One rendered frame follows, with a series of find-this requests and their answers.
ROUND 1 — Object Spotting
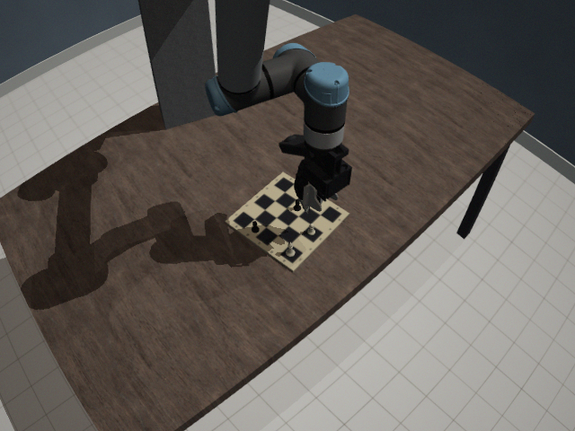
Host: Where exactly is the black and beige chessboard with pieces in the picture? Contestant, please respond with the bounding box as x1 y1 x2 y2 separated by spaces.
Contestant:
225 172 349 272

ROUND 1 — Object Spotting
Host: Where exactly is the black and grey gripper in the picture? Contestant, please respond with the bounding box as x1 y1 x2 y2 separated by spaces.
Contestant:
294 141 352 214

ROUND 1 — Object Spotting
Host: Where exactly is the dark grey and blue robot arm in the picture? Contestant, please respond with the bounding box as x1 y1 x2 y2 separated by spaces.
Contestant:
205 0 349 158

